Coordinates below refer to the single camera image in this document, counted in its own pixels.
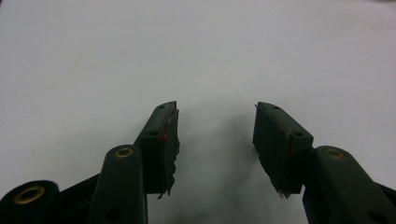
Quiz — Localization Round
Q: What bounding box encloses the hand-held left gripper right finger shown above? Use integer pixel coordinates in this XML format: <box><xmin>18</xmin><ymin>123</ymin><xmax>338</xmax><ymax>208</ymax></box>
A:
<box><xmin>252</xmin><ymin>101</ymin><xmax>396</xmax><ymax>224</ymax></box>

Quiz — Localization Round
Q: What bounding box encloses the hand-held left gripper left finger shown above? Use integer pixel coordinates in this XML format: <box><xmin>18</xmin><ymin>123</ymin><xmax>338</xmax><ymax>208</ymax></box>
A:
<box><xmin>88</xmin><ymin>100</ymin><xmax>181</xmax><ymax>224</ymax></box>

